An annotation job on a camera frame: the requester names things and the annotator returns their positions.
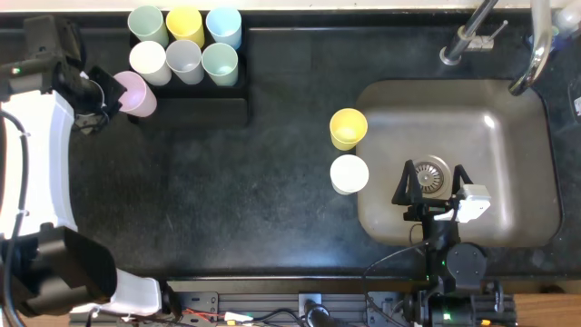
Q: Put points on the pink cup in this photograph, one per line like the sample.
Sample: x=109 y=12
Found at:
x=136 y=93

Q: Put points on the yellow cup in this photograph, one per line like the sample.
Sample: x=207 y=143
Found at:
x=348 y=128
x=185 y=23

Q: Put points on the white cup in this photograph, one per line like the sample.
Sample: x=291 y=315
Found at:
x=149 y=61
x=349 y=174

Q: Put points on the grey cup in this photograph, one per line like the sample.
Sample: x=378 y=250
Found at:
x=184 y=59

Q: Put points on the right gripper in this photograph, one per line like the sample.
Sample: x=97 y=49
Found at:
x=420 y=212

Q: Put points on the blue cup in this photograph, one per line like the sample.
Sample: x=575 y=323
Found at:
x=223 y=25

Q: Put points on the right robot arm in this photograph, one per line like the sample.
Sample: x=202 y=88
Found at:
x=465 y=263

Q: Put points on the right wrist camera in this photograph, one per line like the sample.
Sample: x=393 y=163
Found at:
x=472 y=202

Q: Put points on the steel sink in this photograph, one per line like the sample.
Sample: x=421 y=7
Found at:
x=499 y=150

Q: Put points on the black tray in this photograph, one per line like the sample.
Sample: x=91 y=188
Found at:
x=199 y=111

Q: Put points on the green cup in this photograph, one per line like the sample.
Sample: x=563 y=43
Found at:
x=146 y=22
x=220 y=63

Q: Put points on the steel tap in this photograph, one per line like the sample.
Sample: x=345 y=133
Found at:
x=467 y=32

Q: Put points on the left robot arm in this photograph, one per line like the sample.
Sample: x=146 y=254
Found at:
x=41 y=150

